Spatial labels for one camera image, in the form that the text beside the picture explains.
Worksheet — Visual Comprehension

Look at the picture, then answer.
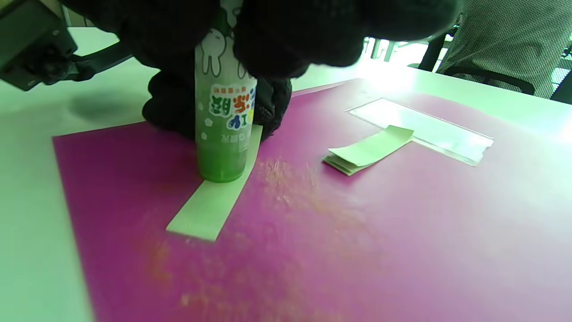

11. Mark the person's left hand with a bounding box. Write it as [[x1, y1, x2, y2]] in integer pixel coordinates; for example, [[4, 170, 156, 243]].
[[58, 0, 292, 140]]

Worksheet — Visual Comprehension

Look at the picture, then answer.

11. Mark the person's right hand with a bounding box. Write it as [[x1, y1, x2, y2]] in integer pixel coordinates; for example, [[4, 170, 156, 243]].
[[232, 0, 458, 80]]

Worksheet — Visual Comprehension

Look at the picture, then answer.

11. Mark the green glue stick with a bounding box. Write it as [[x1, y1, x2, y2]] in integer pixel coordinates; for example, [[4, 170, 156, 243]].
[[194, 0, 258, 183]]

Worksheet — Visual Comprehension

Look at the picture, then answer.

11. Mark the green sticky note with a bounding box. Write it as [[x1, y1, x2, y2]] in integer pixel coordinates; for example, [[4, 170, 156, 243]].
[[165, 125, 264, 242]]

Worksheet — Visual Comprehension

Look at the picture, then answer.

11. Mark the pad of green sticky notes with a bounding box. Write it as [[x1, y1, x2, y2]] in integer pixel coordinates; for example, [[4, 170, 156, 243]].
[[323, 125, 415, 176]]

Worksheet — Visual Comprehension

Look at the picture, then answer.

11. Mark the pink L-shaped folder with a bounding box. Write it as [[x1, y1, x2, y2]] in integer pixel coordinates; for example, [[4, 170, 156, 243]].
[[52, 78, 572, 322]]

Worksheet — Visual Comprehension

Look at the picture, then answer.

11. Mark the black mesh office chair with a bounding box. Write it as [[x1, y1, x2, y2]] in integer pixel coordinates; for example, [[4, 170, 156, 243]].
[[418, 27, 572, 106]]

